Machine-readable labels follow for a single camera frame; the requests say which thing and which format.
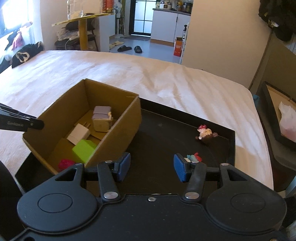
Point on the green box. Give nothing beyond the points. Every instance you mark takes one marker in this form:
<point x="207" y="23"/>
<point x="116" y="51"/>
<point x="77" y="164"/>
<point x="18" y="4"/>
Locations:
<point x="83" y="151"/>

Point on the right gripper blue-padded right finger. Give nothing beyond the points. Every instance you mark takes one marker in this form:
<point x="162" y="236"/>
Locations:
<point x="193" y="174"/>

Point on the black stool with clutter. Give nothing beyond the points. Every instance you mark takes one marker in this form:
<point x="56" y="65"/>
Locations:
<point x="69" y="39"/>

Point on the brown hair doll figurine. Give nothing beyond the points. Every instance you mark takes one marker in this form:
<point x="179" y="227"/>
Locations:
<point x="205" y="135"/>

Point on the hanging black clothes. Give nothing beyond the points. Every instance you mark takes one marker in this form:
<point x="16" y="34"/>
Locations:
<point x="280" y="16"/>

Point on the rice cooker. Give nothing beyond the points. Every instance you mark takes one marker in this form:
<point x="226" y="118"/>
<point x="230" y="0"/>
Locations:
<point x="165" y="5"/>

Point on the black ghost-face mask garment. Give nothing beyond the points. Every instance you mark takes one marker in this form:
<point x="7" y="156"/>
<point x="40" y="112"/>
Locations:
<point x="26" y="53"/>

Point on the orange carton box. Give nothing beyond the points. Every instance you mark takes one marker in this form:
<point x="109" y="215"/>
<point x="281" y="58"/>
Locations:
<point x="178" y="45"/>

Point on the black slipper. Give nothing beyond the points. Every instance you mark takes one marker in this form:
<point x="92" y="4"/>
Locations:
<point x="137" y="49"/>
<point x="124" y="48"/>

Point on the black framed floor box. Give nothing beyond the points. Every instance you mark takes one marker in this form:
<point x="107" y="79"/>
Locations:
<point x="282" y="147"/>

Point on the round yellow side table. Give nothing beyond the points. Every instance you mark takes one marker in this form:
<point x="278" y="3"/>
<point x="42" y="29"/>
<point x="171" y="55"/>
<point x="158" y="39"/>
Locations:
<point x="82" y="27"/>

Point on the left black slipper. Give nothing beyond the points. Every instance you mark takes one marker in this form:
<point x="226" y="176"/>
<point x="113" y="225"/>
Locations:
<point x="124" y="48"/>

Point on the red tin can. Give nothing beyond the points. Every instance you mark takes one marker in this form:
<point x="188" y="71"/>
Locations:
<point x="107" y="6"/>

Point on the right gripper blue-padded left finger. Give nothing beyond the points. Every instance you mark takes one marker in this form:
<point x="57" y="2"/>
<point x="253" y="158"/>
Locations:
<point x="109" y="174"/>

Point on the white plastic bag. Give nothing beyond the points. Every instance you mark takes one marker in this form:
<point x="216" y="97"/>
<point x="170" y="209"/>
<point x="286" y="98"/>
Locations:
<point x="287" y="121"/>

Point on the purple beige toy block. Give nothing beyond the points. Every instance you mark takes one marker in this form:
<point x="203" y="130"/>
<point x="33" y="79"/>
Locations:
<point x="102" y="118"/>

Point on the white kitchen cabinet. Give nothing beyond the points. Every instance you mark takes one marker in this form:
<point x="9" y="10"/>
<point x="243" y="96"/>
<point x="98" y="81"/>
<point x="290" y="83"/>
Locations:
<point x="167" y="25"/>

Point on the brown cardboard box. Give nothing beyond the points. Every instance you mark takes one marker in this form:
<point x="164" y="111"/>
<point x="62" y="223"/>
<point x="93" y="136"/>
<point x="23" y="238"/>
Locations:
<point x="90" y="123"/>

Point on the white fluffy bed blanket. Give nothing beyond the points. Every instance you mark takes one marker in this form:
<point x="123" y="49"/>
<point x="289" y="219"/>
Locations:
<point x="33" y="86"/>

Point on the pile of clothes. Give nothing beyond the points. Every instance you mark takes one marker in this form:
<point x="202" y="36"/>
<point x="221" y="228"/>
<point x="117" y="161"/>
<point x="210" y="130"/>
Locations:
<point x="13" y="42"/>

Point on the blue red doll figurine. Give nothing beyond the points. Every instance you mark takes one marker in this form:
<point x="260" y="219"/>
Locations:
<point x="194" y="158"/>

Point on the right black slipper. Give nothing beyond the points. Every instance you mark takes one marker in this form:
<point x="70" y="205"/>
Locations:
<point x="137" y="49"/>

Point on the clear glass jar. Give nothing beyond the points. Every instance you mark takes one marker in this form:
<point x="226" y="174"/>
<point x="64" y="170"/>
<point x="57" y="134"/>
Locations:
<point x="74" y="9"/>

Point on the black tray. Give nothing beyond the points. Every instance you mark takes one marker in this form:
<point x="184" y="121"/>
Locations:
<point x="163" y="132"/>

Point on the white power adapter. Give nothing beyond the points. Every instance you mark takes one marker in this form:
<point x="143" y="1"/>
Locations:
<point x="79" y="133"/>

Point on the red small toy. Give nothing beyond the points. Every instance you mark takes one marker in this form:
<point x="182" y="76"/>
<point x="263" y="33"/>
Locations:
<point x="65" y="163"/>

